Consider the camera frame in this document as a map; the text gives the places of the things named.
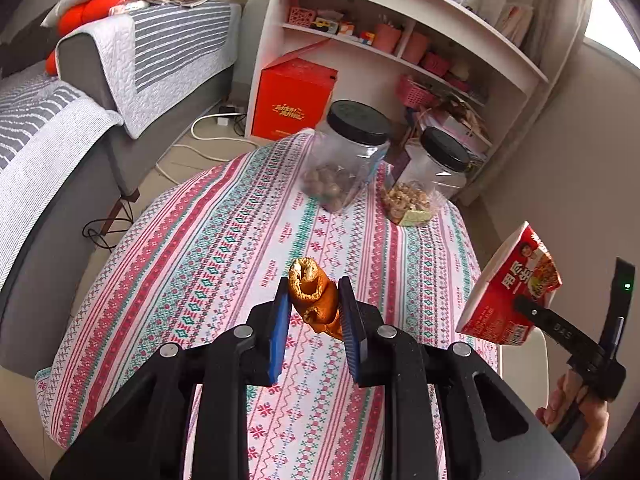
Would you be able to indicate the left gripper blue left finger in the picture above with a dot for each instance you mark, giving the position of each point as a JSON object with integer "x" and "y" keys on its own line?
{"x": 270, "y": 322}

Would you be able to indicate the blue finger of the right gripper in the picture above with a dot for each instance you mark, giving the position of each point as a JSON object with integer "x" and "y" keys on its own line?
{"x": 564, "y": 333}

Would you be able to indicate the orange peel piece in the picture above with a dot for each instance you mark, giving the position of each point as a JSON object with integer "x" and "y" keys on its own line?
{"x": 315, "y": 297}

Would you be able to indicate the striped quilted sofa cover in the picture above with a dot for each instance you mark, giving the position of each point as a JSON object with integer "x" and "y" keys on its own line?
{"x": 151, "y": 59}

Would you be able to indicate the clear jar with pistachios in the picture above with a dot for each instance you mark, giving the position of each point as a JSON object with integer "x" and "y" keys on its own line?
{"x": 426, "y": 174}

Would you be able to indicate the white plastic trash bin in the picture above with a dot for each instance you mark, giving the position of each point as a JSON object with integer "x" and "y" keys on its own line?
{"x": 525, "y": 369}

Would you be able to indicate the clear jar with walnuts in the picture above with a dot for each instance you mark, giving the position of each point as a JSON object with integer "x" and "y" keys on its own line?
{"x": 345, "y": 152}

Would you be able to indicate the red gift box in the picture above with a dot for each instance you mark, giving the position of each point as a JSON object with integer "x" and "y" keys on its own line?
{"x": 292, "y": 95}

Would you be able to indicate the striped seat cover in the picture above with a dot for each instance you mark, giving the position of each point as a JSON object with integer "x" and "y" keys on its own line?
{"x": 47, "y": 127}

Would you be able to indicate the orange pillow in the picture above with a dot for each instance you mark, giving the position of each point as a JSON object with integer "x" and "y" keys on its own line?
{"x": 83, "y": 13}

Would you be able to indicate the red snack bag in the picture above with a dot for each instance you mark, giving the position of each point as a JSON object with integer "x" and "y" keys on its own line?
{"x": 522, "y": 267}

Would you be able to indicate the grey sofa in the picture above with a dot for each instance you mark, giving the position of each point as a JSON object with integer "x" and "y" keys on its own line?
{"x": 37, "y": 296}

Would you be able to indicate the white bookshelf unit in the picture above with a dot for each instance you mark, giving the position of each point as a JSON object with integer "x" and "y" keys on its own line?
{"x": 505, "y": 67}

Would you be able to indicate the pink plastic basket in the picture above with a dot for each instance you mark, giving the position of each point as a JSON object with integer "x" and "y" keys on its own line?
{"x": 413, "y": 95}

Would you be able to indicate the pink storage bucket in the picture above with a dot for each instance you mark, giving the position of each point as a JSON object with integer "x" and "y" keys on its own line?
{"x": 386, "y": 37}
{"x": 415, "y": 48}

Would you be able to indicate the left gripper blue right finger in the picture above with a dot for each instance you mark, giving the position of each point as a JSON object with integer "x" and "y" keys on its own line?
{"x": 360, "y": 323}

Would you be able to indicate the stack of books and papers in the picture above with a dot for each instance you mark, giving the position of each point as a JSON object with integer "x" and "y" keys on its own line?
{"x": 456, "y": 118}

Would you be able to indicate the patterned pink tablecloth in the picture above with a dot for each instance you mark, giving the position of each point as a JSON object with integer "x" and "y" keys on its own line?
{"x": 205, "y": 252}

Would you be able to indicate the person's right hand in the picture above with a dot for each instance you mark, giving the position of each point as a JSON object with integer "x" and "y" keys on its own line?
{"x": 589, "y": 451}

